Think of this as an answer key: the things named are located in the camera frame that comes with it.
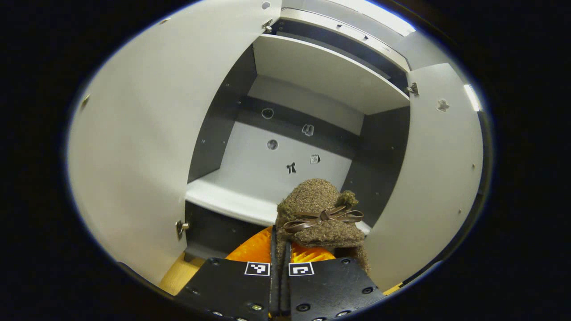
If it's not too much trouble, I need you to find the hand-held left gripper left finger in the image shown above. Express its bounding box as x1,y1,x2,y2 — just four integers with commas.
176,225,281,321

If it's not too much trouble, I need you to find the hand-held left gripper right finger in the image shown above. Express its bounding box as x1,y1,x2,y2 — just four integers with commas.
285,243,386,321

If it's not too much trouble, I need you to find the brown fuzzy shoe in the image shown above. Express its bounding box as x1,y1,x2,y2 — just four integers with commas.
273,178,372,286

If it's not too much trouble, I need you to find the white cabinet door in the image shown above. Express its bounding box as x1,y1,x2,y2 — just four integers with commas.
364,62,484,292
67,0,282,286

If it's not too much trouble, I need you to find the white cabinet shelf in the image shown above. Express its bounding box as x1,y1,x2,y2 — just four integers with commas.
252,33,411,115
185,178,373,235

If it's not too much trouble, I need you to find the small ceiling light panel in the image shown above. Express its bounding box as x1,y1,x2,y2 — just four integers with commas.
464,84,481,112

